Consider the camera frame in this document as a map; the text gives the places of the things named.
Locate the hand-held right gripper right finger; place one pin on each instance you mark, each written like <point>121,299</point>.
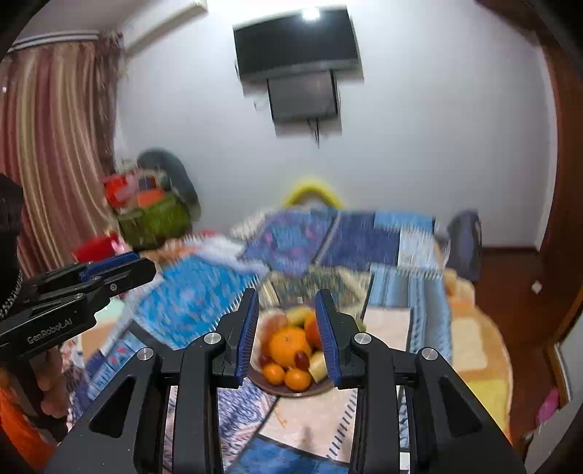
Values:
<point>325,337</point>

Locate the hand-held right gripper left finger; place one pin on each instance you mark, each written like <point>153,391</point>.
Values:
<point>249,332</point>

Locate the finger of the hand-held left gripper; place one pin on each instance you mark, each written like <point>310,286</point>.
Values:
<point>109,264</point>
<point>127,275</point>

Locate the large orange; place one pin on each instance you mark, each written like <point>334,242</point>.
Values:
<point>312,332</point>
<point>289,347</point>

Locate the dark red date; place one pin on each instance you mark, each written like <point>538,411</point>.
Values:
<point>300,360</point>

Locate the small tangerine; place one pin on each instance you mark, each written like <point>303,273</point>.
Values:
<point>273,373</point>
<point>298,379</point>

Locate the purple plate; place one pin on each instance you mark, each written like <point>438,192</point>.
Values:
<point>278,389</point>

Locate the person's left hand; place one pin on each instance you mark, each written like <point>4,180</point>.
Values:
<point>50,380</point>

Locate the red gift box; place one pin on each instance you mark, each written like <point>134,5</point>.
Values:
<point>95,248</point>

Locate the green storage box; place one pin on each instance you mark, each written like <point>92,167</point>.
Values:
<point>155,223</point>

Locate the red bag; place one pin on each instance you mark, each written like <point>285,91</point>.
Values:
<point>118,189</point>

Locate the orange box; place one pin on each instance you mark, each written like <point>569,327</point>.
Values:
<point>151,198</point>

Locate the blue patchwork blanket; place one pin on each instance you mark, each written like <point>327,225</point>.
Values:
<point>355,237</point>

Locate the striped brown curtain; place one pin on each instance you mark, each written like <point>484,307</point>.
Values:
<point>54,136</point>

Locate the yellow bed headboard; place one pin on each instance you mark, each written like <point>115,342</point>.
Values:
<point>312,187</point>

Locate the orange yellow bedsheet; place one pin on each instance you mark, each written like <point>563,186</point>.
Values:
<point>478,355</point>

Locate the grey backpack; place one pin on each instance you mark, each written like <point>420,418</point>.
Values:
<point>464,246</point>

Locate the pink slipper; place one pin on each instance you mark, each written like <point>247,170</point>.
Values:
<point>548,405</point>

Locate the white air conditioner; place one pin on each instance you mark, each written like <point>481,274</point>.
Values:
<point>159,23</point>

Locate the brown wooden door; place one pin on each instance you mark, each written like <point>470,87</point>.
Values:
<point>564,228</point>

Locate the wooden overhead cabinet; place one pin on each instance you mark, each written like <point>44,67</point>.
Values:
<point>510,11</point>

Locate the white wall socket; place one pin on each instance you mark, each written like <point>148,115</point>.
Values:
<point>537,287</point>

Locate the small black wall monitor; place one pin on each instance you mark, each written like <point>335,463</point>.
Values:
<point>303,98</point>

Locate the black wall television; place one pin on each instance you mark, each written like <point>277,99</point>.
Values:
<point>296,41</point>

